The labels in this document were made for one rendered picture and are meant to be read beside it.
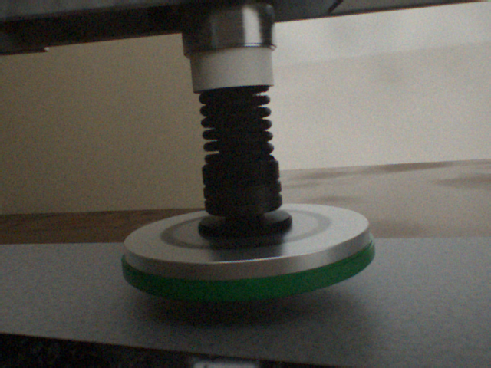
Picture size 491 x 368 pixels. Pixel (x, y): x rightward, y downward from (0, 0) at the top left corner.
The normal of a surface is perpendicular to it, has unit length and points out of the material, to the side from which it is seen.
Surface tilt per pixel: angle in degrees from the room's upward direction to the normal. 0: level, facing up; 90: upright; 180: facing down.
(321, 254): 90
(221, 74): 90
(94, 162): 90
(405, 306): 0
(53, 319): 0
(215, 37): 90
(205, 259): 0
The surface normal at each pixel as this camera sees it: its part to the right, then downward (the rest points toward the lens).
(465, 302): -0.08, -0.99
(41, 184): -0.28, 0.14
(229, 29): -0.03, 0.12
